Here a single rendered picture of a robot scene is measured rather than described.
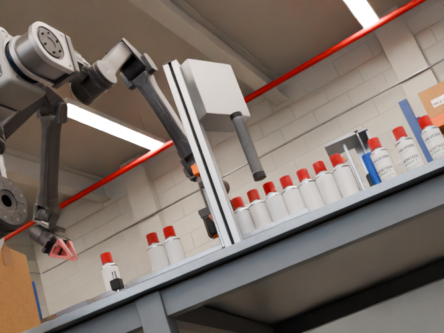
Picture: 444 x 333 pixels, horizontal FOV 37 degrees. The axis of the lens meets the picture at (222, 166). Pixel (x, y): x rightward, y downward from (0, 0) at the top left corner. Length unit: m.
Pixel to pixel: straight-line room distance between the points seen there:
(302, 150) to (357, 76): 0.91
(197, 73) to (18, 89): 0.53
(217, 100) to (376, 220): 0.69
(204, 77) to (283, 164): 4.92
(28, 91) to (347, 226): 0.84
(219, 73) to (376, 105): 4.74
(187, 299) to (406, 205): 0.51
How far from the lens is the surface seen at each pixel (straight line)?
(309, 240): 1.43
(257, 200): 1.90
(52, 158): 2.31
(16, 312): 1.82
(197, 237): 7.13
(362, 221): 1.42
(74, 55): 1.74
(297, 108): 6.91
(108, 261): 2.03
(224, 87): 1.96
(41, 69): 1.68
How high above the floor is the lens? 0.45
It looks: 22 degrees up
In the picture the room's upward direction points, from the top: 20 degrees counter-clockwise
